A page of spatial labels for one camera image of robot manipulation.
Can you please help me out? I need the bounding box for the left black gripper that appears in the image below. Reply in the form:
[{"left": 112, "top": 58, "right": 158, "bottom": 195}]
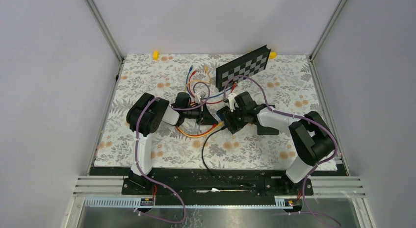
[{"left": 183, "top": 101, "right": 218, "bottom": 125}]

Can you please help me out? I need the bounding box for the black thin cable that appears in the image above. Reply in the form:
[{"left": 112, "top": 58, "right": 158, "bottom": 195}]
[{"left": 201, "top": 126, "right": 260, "bottom": 190}]

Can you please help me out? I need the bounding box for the small black adapter box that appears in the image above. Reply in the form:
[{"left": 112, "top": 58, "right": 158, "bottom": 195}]
[{"left": 217, "top": 106, "right": 244, "bottom": 134}]

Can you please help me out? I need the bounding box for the red ethernet cable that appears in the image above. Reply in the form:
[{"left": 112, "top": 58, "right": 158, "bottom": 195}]
[{"left": 187, "top": 70, "right": 237, "bottom": 105}]

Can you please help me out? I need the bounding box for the blue ethernet cable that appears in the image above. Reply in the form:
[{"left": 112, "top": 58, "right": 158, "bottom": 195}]
[{"left": 185, "top": 65, "right": 233, "bottom": 101}]

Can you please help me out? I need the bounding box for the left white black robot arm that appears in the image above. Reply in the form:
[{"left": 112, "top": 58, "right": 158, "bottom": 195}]
[{"left": 126, "top": 92, "right": 220, "bottom": 194}]

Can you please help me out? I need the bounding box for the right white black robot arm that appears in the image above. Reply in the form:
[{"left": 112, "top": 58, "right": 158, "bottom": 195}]
[{"left": 217, "top": 92, "right": 337, "bottom": 195}]

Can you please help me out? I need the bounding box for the floral patterned table mat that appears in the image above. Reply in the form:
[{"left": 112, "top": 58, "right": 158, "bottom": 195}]
[{"left": 94, "top": 54, "right": 322, "bottom": 170}]

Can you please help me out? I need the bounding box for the right yellow corner clip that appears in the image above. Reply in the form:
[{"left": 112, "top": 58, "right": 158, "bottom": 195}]
[{"left": 269, "top": 52, "right": 277, "bottom": 59}]

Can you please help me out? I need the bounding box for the yellow corner clip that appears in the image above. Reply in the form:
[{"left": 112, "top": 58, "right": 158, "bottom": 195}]
[
  {"left": 153, "top": 51, "right": 159, "bottom": 60},
  {"left": 269, "top": 52, "right": 277, "bottom": 59}
]

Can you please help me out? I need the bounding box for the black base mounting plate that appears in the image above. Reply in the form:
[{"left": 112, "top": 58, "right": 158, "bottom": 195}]
[{"left": 89, "top": 166, "right": 348, "bottom": 206}]

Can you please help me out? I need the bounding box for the left yellow corner clip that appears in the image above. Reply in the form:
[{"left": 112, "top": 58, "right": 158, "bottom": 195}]
[{"left": 153, "top": 51, "right": 159, "bottom": 60}]

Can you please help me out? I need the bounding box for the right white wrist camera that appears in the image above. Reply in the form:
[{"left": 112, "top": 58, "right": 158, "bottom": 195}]
[{"left": 227, "top": 93, "right": 237, "bottom": 112}]

